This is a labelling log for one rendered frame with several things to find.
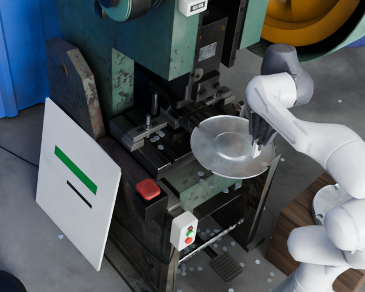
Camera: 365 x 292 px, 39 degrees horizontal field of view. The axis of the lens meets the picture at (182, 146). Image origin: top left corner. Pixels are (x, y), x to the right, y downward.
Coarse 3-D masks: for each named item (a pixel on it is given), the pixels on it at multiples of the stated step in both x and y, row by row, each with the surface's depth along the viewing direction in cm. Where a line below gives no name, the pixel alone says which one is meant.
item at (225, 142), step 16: (208, 128) 181; (224, 128) 182; (240, 128) 183; (192, 144) 175; (208, 144) 176; (224, 144) 176; (240, 144) 177; (272, 144) 179; (208, 160) 171; (224, 160) 172; (240, 160) 172; (256, 160) 173; (272, 160) 173; (224, 176) 166; (240, 176) 168
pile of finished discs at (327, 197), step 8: (336, 184) 223; (320, 192) 219; (328, 192) 220; (336, 192) 220; (344, 192) 220; (320, 200) 216; (328, 200) 217; (336, 200) 217; (344, 200) 216; (312, 208) 213; (320, 208) 213; (328, 208) 214; (320, 216) 211; (320, 224) 208
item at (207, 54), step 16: (208, 16) 161; (224, 16) 162; (208, 32) 160; (224, 32) 165; (208, 48) 165; (208, 64) 170; (176, 80) 173; (208, 80) 170; (192, 96) 174; (208, 96) 176
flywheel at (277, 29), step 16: (272, 0) 184; (288, 0) 179; (304, 0) 173; (320, 0) 168; (336, 0) 163; (352, 0) 155; (272, 16) 187; (288, 16) 182; (304, 16) 176; (320, 16) 170; (336, 16) 162; (352, 16) 159; (272, 32) 186; (288, 32) 180; (304, 32) 174; (320, 32) 169; (336, 32) 167
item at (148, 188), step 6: (144, 180) 165; (150, 180) 166; (138, 186) 163; (144, 186) 164; (150, 186) 164; (156, 186) 164; (144, 192) 162; (150, 192) 162; (156, 192) 162; (150, 198) 161
